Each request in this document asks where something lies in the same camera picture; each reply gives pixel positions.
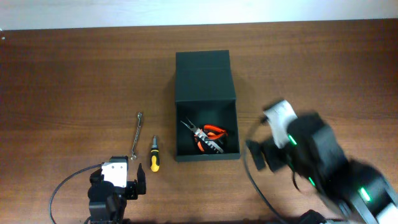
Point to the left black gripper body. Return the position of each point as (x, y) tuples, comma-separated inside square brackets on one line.
[(129, 193)]

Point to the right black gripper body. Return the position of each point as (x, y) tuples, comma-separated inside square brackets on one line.
[(277, 157)]

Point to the orange screwdriver bit holder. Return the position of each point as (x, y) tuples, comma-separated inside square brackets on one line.
[(208, 141)]

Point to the small red cutting pliers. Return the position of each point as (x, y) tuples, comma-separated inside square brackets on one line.
[(215, 133)]

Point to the orange black long-nose pliers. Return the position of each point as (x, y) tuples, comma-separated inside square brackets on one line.
[(200, 138)]

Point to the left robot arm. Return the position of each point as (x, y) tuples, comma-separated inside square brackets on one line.
[(108, 209)]

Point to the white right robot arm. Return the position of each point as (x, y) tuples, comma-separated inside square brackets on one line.
[(357, 191)]

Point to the yellow black screwdriver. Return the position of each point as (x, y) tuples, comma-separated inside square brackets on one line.
[(154, 159)]

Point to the black open box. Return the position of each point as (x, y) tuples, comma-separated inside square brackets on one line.
[(205, 94)]

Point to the silver double ring wrench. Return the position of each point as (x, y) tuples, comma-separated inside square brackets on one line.
[(136, 137)]

